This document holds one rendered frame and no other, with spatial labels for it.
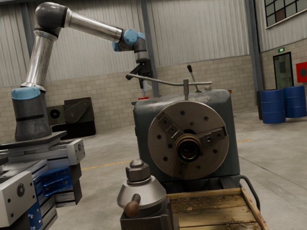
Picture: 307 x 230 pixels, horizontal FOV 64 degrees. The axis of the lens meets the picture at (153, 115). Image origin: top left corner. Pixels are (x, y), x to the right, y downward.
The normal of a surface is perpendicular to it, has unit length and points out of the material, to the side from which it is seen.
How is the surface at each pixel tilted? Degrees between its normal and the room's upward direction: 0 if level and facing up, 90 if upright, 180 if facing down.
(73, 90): 90
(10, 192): 90
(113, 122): 90
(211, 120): 90
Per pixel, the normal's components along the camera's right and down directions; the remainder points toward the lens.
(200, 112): -0.11, 0.11
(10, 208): 0.99, -0.14
